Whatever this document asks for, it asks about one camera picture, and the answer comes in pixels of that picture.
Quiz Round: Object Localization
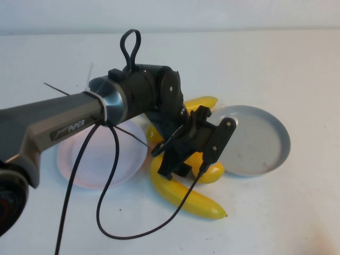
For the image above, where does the orange mango with green tip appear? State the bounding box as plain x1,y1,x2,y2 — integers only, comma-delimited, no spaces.
147,124,164,143

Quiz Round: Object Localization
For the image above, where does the white zip tie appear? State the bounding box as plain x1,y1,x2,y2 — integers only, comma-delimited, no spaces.
82,62,109,124

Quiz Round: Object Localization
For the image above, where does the pink round plate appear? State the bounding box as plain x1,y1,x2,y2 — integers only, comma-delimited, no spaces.
56,118,148,190

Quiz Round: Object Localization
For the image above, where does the blue-grey round plate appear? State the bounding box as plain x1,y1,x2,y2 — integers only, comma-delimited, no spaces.
209,105,291,178

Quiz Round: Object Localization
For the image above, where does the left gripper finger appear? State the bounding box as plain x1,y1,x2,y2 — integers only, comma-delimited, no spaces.
180,159,193,178
157,152,178,182

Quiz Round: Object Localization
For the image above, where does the orange plastic mango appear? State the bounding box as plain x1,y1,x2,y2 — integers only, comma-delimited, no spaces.
174,152,225,184

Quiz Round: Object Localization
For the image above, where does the yellow plastic banana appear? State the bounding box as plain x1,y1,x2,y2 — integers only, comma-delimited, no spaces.
184,96,219,113
150,154,228,220

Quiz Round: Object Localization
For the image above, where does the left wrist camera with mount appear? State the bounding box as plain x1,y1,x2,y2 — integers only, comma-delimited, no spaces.
191,105,237,173

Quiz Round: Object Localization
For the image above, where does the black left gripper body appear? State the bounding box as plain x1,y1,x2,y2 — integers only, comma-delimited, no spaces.
151,111,210,160

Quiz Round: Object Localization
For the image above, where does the left arm looped cable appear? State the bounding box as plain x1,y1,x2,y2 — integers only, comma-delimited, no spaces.
120,29,142,70

